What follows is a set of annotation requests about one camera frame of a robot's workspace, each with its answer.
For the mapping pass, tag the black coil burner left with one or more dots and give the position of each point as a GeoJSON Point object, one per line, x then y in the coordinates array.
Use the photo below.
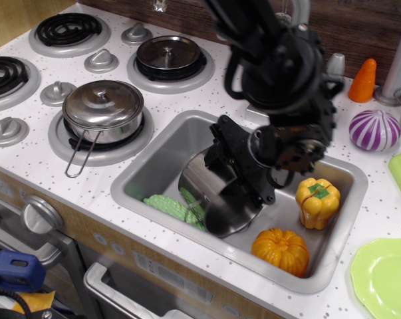
{"type": "Point", "coordinates": [13, 73]}

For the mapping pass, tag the silver stove knob middle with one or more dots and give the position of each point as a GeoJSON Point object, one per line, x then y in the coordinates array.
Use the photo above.
{"type": "Point", "coordinates": [101, 62]}

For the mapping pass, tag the silver stove knob back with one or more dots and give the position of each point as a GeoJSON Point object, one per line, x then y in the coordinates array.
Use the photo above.
{"type": "Point", "coordinates": [136, 35]}

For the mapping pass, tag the yellow toy bell pepper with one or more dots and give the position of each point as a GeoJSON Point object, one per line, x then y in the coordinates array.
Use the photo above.
{"type": "Point", "coordinates": [318, 201]}

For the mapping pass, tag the lidded steel saucepan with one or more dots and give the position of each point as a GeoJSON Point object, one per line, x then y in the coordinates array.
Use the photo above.
{"type": "Point", "coordinates": [107, 112]}

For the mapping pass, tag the silver toy faucet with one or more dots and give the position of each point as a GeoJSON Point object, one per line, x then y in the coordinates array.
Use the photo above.
{"type": "Point", "coordinates": [333, 63]}

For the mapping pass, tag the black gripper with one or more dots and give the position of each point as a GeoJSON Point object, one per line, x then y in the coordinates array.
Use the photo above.
{"type": "Point", "coordinates": [230, 147]}

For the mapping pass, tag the orange toy pumpkin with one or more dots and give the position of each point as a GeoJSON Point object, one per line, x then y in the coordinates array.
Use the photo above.
{"type": "Point", "coordinates": [282, 249]}

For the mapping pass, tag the purple striped toy onion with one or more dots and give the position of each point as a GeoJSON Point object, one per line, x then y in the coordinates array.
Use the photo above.
{"type": "Point", "coordinates": [374, 130]}

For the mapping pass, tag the silver oven door handle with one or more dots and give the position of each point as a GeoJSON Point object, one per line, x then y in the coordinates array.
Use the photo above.
{"type": "Point", "coordinates": [48, 255]}

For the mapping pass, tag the dark steel pot lid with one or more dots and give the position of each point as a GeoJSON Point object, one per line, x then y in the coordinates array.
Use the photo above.
{"type": "Point", "coordinates": [168, 52]}

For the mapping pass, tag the grey vertical pole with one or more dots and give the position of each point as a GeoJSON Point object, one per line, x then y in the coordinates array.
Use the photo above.
{"type": "Point", "coordinates": [386, 94]}

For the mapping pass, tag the black coil burner back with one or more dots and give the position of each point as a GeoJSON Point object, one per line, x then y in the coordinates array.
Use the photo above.
{"type": "Point", "coordinates": [67, 29]}

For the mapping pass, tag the black coil burner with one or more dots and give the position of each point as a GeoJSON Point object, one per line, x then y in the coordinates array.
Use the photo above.
{"type": "Point", "coordinates": [13, 73]}
{"type": "Point", "coordinates": [67, 29]}

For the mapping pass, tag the silver stove knob front-left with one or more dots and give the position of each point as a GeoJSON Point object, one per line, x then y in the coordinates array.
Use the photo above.
{"type": "Point", "coordinates": [55, 94]}

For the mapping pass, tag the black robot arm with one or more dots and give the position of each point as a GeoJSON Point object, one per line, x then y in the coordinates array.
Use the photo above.
{"type": "Point", "coordinates": [291, 145]}

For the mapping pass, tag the blue clamp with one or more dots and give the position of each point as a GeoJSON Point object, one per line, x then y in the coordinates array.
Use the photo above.
{"type": "Point", "coordinates": [21, 272]}

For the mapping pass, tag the silver oven knob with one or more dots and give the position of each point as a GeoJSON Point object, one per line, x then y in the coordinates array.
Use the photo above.
{"type": "Point", "coordinates": [39, 217]}

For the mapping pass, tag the grey sink basin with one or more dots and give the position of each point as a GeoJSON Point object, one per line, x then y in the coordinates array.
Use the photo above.
{"type": "Point", "coordinates": [157, 169]}

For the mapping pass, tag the silver stove knob near-left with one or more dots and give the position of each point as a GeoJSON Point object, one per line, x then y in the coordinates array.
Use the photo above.
{"type": "Point", "coordinates": [12, 131]}

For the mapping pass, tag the orange toy carrot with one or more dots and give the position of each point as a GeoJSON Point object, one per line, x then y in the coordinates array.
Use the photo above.
{"type": "Point", "coordinates": [362, 87]}

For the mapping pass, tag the green plastic plate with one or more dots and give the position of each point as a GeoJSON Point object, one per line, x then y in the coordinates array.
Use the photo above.
{"type": "Point", "coordinates": [376, 277]}

